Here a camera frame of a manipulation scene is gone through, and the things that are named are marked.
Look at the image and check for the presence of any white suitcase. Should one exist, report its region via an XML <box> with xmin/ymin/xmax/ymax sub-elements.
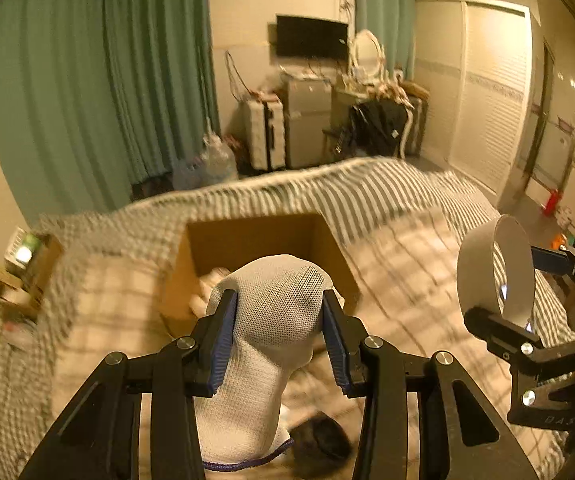
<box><xmin>242</xmin><ymin>92</ymin><xmax>289</xmax><ymax>172</ymax></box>

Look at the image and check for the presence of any black wall television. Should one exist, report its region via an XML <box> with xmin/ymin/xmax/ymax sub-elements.
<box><xmin>275</xmin><ymin>14</ymin><xmax>349</xmax><ymax>61</ymax></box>

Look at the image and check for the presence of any white sliding wardrobe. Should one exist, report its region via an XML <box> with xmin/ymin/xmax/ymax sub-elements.
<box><xmin>414</xmin><ymin>0</ymin><xmax>534</xmax><ymax>197</ymax></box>

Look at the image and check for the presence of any dark cloth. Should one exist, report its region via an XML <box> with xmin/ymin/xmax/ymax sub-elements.
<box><xmin>290</xmin><ymin>412</ymin><xmax>353</xmax><ymax>467</ymax></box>

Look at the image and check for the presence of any white oval mirror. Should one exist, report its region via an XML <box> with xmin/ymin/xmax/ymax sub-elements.
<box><xmin>349</xmin><ymin>29</ymin><xmax>386</xmax><ymax>86</ymax></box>

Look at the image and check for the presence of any grey mini fridge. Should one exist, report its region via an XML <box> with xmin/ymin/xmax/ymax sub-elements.
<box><xmin>280</xmin><ymin>77</ymin><xmax>337</xmax><ymax>169</ymax></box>

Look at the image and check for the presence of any pale item in box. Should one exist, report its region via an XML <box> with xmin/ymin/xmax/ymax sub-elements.
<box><xmin>189</xmin><ymin>267</ymin><xmax>231</xmax><ymax>317</ymax></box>

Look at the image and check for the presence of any dressing table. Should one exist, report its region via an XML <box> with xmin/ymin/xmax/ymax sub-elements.
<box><xmin>331</xmin><ymin>83</ymin><xmax>374</xmax><ymax>132</ymax></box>

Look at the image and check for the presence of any red container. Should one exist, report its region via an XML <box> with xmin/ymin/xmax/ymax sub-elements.
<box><xmin>542</xmin><ymin>188</ymin><xmax>563</xmax><ymax>216</ymax></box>

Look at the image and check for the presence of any checked blanket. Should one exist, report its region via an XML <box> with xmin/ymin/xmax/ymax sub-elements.
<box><xmin>0</xmin><ymin>195</ymin><xmax>575</xmax><ymax>480</ymax></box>

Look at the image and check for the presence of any small cardboard box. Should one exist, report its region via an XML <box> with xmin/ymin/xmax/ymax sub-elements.
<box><xmin>0</xmin><ymin>231</ymin><xmax>64</xmax><ymax>322</ymax></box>

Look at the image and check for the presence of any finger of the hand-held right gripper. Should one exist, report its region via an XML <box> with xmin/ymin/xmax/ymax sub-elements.
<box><xmin>531</xmin><ymin>237</ymin><xmax>575</xmax><ymax>332</ymax></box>
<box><xmin>464</xmin><ymin>306</ymin><xmax>575</xmax><ymax>429</ymax></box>

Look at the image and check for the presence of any narrow green curtain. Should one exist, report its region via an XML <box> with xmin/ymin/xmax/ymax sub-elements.
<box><xmin>352</xmin><ymin>0</ymin><xmax>417</xmax><ymax>82</ymax></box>

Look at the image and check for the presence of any large clear water bottle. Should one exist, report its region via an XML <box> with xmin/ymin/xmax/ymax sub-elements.
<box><xmin>201</xmin><ymin>119</ymin><xmax>236</xmax><ymax>184</ymax></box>

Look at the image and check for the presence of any striped blanket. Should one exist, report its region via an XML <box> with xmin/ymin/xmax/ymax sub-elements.
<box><xmin>127</xmin><ymin>157</ymin><xmax>495</xmax><ymax>246</ymax></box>

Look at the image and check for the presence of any white mesh sock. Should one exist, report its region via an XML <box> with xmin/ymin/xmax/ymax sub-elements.
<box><xmin>202</xmin><ymin>255</ymin><xmax>337</xmax><ymax>472</ymax></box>

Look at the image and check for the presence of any wide green curtain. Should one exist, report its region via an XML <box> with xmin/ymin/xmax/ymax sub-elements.
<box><xmin>0</xmin><ymin>0</ymin><xmax>221</xmax><ymax>213</ymax></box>

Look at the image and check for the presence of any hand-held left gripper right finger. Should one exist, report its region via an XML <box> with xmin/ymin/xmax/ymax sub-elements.
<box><xmin>322</xmin><ymin>289</ymin><xmax>539</xmax><ymax>480</ymax></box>

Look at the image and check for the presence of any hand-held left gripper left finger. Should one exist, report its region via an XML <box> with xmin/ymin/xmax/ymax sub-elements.
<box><xmin>20</xmin><ymin>290</ymin><xmax>240</xmax><ymax>480</ymax></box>

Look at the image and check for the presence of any pile of tan clothes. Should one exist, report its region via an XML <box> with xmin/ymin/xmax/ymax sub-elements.
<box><xmin>376</xmin><ymin>79</ymin><xmax>431</xmax><ymax>107</ymax></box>

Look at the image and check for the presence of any white tape roll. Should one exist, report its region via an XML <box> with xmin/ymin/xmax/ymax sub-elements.
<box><xmin>457</xmin><ymin>214</ymin><xmax>536</xmax><ymax>334</ymax></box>

